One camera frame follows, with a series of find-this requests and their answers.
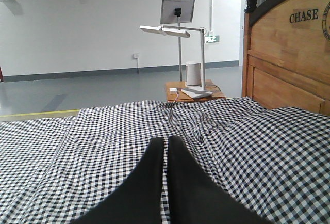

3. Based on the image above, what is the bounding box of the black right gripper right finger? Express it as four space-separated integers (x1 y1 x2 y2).
167 136 269 223

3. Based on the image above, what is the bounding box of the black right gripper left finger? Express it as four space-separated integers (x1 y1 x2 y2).
72 138 164 223

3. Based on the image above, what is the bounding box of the black white checkered bedsheet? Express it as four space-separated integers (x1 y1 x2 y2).
1 97 329 223

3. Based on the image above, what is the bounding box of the wooden nightstand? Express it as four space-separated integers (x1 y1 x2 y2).
164 79 226 103

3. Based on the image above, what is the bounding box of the white charger adapter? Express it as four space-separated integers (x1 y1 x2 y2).
169 88 178 94

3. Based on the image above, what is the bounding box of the white cylindrical speaker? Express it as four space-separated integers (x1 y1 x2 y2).
186 61 201 86

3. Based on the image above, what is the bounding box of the green exit sign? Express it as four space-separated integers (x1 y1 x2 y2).
204 35 220 43

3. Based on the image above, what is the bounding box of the wooden headboard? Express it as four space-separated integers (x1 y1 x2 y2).
242 0 329 115

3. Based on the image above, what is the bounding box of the grey monitor on stand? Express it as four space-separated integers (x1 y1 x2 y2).
160 0 196 82

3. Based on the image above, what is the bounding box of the white wall socket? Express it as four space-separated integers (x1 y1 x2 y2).
133 53 140 59

